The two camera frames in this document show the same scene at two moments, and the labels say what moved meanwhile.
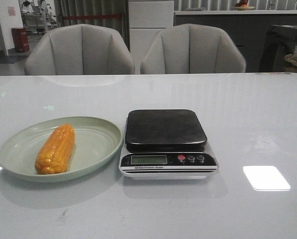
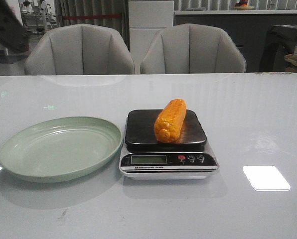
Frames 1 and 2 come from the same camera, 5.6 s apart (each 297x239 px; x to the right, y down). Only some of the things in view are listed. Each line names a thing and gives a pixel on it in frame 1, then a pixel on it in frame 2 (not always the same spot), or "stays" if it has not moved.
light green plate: (55, 149) stays
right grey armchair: (192, 48) stays
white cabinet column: (146, 18) stays
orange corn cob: (55, 154) → (168, 123)
